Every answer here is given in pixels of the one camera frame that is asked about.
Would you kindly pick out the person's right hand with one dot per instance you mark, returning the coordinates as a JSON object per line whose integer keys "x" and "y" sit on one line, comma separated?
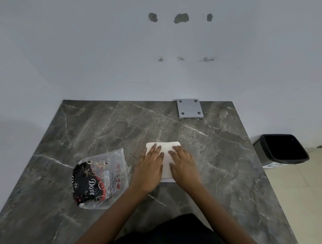
{"x": 185, "y": 171}

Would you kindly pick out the person's left hand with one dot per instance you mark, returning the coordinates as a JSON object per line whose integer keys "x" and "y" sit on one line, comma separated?
{"x": 148, "y": 172}

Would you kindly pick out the person's right thumb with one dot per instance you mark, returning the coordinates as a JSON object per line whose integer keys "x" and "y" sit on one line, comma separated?
{"x": 172, "y": 169}

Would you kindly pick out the person's left thumb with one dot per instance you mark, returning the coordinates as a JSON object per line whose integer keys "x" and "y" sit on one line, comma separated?
{"x": 162, "y": 158}

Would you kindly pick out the white paper napkin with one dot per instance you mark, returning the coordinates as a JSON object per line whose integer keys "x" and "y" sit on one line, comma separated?
{"x": 166, "y": 160}

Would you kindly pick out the person's left forearm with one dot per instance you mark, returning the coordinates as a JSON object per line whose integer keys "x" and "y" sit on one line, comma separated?
{"x": 113, "y": 216}

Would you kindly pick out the person's right forearm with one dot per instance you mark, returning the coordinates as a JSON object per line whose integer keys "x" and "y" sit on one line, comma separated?
{"x": 216, "y": 213}

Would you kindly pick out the grey metal mounting plate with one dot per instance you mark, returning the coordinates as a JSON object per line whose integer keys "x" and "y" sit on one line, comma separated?
{"x": 189, "y": 108}

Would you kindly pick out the person's black clothing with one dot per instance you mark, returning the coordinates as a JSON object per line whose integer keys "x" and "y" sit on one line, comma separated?
{"x": 171, "y": 230}

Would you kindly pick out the clear plastic bag black print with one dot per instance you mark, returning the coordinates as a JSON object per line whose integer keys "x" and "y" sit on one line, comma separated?
{"x": 96, "y": 179}

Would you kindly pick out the black waste bin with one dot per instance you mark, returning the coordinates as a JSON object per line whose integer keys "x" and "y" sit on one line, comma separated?
{"x": 281, "y": 150}

